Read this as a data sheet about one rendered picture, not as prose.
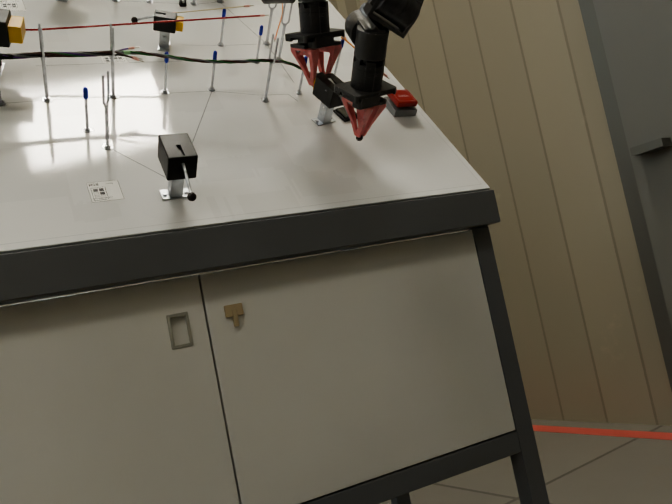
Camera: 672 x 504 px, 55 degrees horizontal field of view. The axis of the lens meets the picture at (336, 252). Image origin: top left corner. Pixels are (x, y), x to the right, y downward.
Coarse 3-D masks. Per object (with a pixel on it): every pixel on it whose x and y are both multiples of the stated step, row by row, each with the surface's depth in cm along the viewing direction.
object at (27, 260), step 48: (480, 192) 125; (144, 240) 97; (192, 240) 100; (240, 240) 104; (288, 240) 107; (336, 240) 111; (384, 240) 115; (0, 288) 88; (48, 288) 91; (96, 288) 96
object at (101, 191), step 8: (88, 184) 103; (96, 184) 104; (104, 184) 104; (112, 184) 105; (96, 192) 102; (104, 192) 103; (112, 192) 103; (120, 192) 104; (96, 200) 101; (104, 200) 102; (112, 200) 102
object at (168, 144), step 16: (160, 144) 100; (176, 144) 100; (192, 144) 100; (160, 160) 102; (176, 160) 98; (192, 160) 99; (176, 176) 100; (192, 176) 101; (160, 192) 105; (176, 192) 105; (192, 192) 96
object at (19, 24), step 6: (12, 18) 115; (18, 18) 116; (12, 24) 114; (18, 24) 114; (24, 24) 117; (12, 30) 114; (18, 30) 114; (24, 30) 117; (12, 36) 114; (18, 36) 115; (24, 36) 117; (12, 42) 115; (18, 42) 115
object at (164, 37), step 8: (152, 16) 134; (160, 16) 133; (168, 16) 134; (176, 16) 135; (160, 24) 134; (168, 24) 134; (160, 32) 136; (168, 32) 136; (160, 40) 137; (168, 40) 137; (160, 48) 138; (168, 48) 138
